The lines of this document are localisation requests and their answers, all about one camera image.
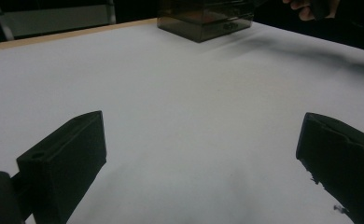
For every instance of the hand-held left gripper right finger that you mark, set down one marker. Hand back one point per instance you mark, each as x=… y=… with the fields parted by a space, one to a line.
x=348 y=161

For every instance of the transparent plastic drawer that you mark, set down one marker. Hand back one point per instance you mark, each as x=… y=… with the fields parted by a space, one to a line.
x=230 y=26

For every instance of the smoky transparent drawer box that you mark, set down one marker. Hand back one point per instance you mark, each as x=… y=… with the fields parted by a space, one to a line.
x=183 y=15

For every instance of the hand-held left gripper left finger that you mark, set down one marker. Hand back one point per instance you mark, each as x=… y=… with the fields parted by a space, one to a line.
x=65 y=161

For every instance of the white table cover sheet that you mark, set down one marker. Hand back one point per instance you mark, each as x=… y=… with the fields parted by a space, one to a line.
x=183 y=93

